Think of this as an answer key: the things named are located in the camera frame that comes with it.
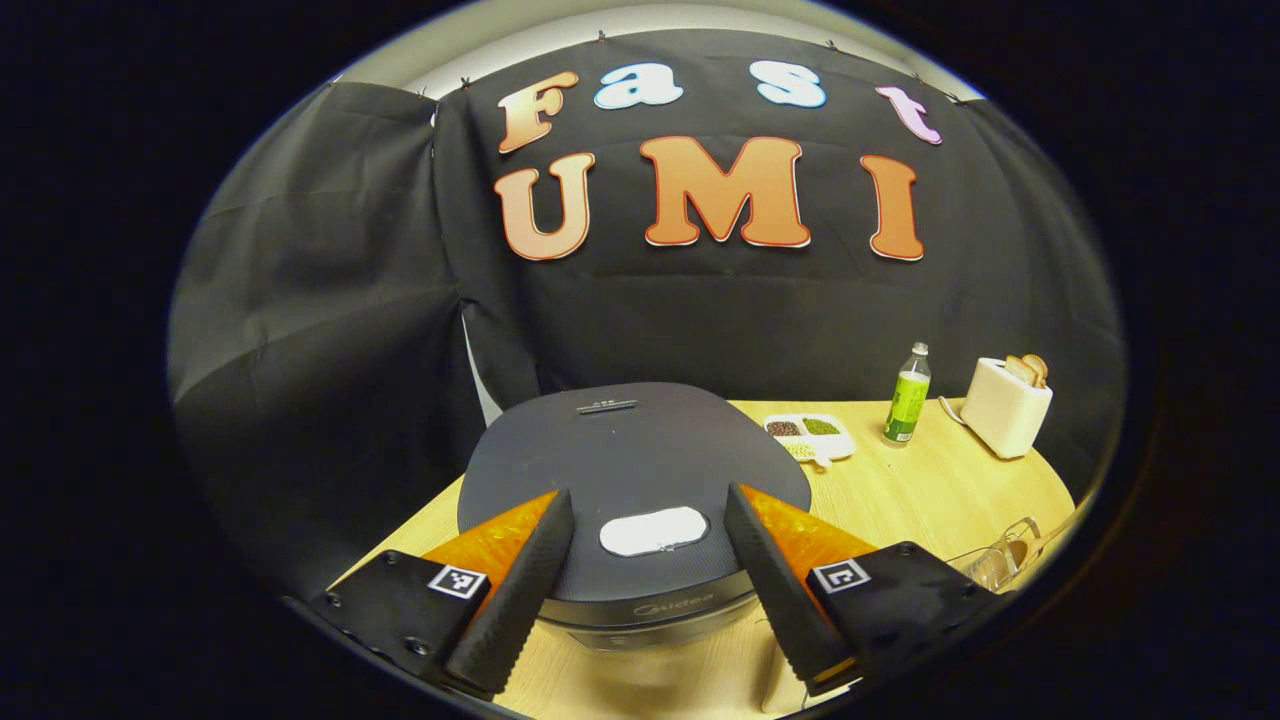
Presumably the dark grey rice cooker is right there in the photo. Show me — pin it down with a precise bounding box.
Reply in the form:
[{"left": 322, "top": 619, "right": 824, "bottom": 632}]
[{"left": 457, "top": 381, "right": 813, "bottom": 653}]

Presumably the white toaster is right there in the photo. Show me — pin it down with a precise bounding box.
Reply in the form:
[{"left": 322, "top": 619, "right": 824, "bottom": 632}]
[{"left": 960, "top": 353, "right": 1054, "bottom": 460}]

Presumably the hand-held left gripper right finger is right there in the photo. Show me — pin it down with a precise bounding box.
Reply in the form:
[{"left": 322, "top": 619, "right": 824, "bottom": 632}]
[{"left": 725, "top": 482, "right": 1001, "bottom": 698}]

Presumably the wooden spoon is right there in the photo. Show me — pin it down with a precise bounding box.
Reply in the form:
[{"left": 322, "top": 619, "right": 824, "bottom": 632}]
[{"left": 1000, "top": 512, "right": 1079, "bottom": 573}]

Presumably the green drink bottle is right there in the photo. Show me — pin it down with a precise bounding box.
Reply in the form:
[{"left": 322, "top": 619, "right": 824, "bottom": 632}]
[{"left": 881, "top": 342, "right": 933, "bottom": 447}]

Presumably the black backdrop cloth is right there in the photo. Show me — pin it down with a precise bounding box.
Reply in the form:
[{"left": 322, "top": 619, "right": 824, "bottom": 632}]
[{"left": 168, "top": 28, "right": 1126, "bottom": 601}]

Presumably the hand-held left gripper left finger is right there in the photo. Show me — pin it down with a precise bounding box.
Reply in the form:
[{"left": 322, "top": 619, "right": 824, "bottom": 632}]
[{"left": 305, "top": 488, "right": 576, "bottom": 699}]

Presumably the white divided bean dish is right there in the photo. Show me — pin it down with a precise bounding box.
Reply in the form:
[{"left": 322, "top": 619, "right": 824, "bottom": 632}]
[{"left": 763, "top": 413, "right": 857, "bottom": 473}]

